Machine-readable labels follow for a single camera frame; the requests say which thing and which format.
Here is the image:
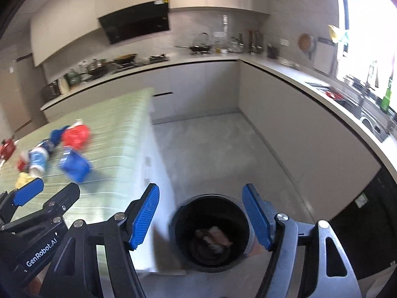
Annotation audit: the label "blue cloth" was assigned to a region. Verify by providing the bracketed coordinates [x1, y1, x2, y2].
[50, 126, 70, 146]

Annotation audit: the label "steel faucet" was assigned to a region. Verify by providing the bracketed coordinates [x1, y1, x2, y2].
[357, 60, 377, 106]

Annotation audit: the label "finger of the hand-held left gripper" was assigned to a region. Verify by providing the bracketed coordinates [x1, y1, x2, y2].
[40, 183, 80, 221]
[0, 178, 45, 221]

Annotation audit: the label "green pot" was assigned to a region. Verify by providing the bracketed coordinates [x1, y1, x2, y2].
[65, 70, 83, 87]

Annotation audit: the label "black countertop appliance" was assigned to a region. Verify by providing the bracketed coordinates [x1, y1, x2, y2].
[40, 81, 61, 101]

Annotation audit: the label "white cutting board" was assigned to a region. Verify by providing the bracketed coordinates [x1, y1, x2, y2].
[312, 37, 337, 75]

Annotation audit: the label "bright window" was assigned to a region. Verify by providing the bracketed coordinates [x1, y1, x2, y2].
[333, 0, 397, 106]

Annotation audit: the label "red orange bag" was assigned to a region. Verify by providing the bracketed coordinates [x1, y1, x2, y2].
[0, 139, 17, 161]

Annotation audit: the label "white base cabinets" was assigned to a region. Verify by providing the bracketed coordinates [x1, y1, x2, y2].
[40, 57, 397, 199]

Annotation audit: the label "black pan with lid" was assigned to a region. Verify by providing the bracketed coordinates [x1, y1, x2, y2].
[81, 65, 110, 79]

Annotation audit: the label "green bottle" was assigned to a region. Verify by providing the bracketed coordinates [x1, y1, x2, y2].
[380, 79, 394, 114]

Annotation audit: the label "red plastic bag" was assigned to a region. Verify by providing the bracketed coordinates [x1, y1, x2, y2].
[61, 123, 92, 149]

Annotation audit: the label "black built-in appliance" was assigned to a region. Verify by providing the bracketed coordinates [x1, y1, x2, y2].
[329, 158, 397, 281]

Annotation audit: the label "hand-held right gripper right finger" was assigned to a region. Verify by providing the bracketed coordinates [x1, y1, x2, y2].
[242, 183, 363, 298]

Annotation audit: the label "glass pan lid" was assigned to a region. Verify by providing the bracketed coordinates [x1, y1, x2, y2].
[192, 33, 210, 47]

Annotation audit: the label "steel utensil rack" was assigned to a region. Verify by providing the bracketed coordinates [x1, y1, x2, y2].
[248, 29, 264, 55]

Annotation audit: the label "black range hood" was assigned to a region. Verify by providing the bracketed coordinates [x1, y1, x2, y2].
[98, 0, 170, 44]

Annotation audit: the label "cluster of condiment bottles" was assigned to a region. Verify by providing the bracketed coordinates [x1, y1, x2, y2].
[215, 33, 245, 54]

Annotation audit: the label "brown door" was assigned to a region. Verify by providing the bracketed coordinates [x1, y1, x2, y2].
[12, 54, 47, 132]

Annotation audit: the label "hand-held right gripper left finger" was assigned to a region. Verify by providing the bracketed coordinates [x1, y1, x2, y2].
[40, 183, 160, 298]

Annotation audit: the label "green striped tablecloth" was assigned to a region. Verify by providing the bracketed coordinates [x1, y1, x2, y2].
[0, 87, 156, 227]

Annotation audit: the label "black round trash bin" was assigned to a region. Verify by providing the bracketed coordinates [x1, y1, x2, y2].
[169, 194, 255, 270]

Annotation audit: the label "yellow hanging cloth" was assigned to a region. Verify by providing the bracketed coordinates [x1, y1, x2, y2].
[328, 24, 349, 44]

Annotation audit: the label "steel kitchen sink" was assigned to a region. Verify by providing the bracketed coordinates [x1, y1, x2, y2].
[305, 81, 391, 140]

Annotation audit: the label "black gas stove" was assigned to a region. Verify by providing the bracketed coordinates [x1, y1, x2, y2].
[110, 54, 171, 73]

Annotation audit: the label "beige wall cabinets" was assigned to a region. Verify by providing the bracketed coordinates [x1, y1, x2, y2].
[29, 0, 270, 67]

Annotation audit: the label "black frying pan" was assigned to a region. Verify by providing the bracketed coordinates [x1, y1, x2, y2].
[174, 45, 213, 53]

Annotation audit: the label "white table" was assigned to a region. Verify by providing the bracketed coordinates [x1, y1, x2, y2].
[96, 99, 188, 275]

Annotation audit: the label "pinkish crumpled wrapper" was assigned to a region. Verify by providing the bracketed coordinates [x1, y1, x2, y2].
[195, 226, 233, 250]

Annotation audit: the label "black wok on stove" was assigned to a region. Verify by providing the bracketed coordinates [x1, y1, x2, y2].
[112, 53, 138, 64]

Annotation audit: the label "round wooden trivet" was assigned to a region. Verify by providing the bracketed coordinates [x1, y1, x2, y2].
[298, 33, 316, 53]

